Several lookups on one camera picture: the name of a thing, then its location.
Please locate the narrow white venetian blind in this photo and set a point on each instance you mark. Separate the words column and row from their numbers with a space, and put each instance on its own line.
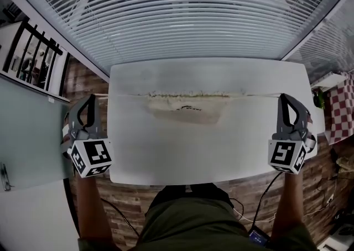
column 332, row 37

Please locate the frosted glass door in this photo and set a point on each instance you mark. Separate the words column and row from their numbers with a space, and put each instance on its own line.
column 30, row 133

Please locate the wide white venetian blind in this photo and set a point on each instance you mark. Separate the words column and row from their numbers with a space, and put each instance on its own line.
column 179, row 28

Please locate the person's right forearm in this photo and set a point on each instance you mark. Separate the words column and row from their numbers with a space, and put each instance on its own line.
column 289, row 205

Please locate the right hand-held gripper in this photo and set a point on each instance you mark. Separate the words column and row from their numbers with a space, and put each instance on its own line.
column 285, row 153

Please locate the beige cloth drawstring bag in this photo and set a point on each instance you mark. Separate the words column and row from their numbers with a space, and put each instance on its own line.
column 188, row 114

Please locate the black metal railing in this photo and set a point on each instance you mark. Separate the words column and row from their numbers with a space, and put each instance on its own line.
column 41, row 34

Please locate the person's black trousers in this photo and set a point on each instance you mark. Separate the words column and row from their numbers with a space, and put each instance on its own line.
column 190, row 193

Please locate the beige cloth bundle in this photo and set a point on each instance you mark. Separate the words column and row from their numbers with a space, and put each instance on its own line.
column 345, row 164

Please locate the green potted plant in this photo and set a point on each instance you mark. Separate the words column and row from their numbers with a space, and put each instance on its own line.
column 318, row 100

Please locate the black device with blue screen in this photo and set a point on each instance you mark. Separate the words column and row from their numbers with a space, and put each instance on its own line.
column 258, row 237

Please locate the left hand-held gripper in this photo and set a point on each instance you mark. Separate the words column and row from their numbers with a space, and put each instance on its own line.
column 94, row 156

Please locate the person's olive shirt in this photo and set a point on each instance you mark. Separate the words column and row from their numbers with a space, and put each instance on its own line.
column 193, row 230

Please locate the red white checkered cloth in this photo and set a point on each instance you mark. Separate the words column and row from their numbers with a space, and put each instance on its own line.
column 341, row 111

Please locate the person's left forearm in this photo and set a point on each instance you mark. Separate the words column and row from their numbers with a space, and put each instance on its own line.
column 91, row 208

